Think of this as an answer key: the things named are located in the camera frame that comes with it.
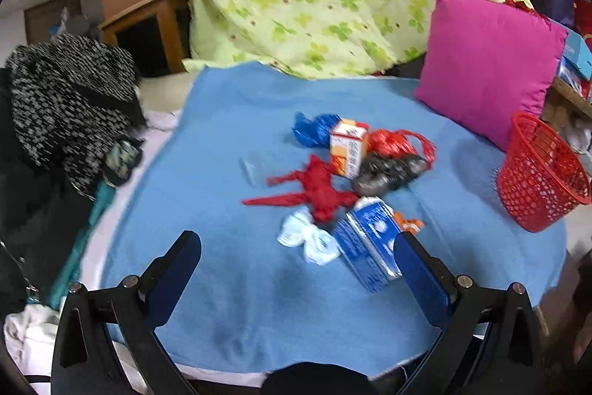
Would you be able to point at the clear plastic container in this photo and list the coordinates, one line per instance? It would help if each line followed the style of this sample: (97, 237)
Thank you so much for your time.
(258, 167)

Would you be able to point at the black jacket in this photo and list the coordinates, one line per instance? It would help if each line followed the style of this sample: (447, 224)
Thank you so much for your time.
(41, 215)

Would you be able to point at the blue plastic bag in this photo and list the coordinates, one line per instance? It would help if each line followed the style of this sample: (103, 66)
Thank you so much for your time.
(314, 132)

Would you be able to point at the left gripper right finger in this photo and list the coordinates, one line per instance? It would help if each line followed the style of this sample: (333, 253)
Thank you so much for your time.
(431, 283)

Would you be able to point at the light blue cardboard box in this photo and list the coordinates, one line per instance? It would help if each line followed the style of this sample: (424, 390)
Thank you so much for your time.
(576, 55)

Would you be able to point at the red knotted plastic bag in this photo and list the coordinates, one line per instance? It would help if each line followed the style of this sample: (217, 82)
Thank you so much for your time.
(317, 191)

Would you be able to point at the red plastic bag with handles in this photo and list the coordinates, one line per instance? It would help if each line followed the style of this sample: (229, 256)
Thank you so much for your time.
(399, 143)

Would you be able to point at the orange plastic bag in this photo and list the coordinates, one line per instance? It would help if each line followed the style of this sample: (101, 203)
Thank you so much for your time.
(407, 225)

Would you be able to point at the blue toothpaste box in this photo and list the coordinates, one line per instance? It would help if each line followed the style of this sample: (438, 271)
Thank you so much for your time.
(366, 238)

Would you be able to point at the blue towel blanket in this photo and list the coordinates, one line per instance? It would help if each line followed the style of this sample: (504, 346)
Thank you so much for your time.
(252, 304)

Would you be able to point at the magenta pillow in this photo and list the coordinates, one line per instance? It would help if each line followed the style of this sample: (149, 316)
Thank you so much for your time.
(485, 62)

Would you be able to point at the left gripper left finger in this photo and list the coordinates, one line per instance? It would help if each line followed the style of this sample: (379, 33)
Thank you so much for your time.
(165, 279)

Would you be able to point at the black white patterned garment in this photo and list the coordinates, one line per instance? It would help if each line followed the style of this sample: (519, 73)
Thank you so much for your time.
(73, 98)

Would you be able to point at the orange white medicine box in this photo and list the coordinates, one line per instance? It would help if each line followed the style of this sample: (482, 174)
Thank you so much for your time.
(348, 146)

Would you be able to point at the red plastic mesh basket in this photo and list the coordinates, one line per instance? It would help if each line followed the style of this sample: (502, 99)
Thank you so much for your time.
(541, 178)

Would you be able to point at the light blue face mask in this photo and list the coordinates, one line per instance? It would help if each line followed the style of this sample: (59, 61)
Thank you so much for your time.
(299, 230)

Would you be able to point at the black plastic bag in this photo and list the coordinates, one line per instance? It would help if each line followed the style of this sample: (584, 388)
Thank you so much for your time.
(379, 175)

